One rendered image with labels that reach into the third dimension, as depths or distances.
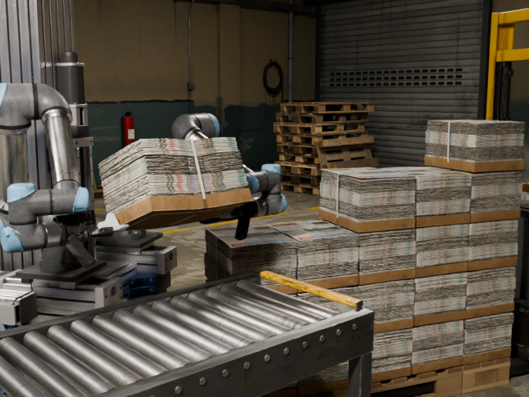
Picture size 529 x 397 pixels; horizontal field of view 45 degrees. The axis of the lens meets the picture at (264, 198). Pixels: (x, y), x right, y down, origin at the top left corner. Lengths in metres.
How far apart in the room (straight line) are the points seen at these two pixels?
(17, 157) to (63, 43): 0.60
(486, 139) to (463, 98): 6.97
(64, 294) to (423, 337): 1.63
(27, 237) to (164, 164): 0.44
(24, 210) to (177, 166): 0.45
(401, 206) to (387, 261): 0.25
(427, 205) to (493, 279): 0.55
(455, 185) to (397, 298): 0.57
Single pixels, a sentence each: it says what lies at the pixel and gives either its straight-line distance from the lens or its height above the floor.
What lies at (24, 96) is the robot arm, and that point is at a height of 1.41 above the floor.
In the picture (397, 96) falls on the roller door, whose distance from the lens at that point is 10.71.
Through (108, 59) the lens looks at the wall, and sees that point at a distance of 9.58.
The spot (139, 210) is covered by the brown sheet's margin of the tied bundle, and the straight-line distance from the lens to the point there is 1.93.
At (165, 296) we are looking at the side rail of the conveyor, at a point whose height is 0.80.
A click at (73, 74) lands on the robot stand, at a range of 2.51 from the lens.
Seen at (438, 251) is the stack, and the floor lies 0.72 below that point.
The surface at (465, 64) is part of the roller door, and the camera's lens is 10.03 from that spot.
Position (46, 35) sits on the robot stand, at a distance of 2.52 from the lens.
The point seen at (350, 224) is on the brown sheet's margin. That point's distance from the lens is 2.79.
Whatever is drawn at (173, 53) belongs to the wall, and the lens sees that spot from 10.14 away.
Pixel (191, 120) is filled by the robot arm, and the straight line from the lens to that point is 2.50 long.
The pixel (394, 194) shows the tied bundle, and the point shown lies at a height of 0.99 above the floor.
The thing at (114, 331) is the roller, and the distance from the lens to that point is 1.79.
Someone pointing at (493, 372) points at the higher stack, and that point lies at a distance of 3.42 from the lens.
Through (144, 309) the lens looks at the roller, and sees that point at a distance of 1.91.
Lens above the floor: 1.41
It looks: 9 degrees down
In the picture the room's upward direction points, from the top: straight up
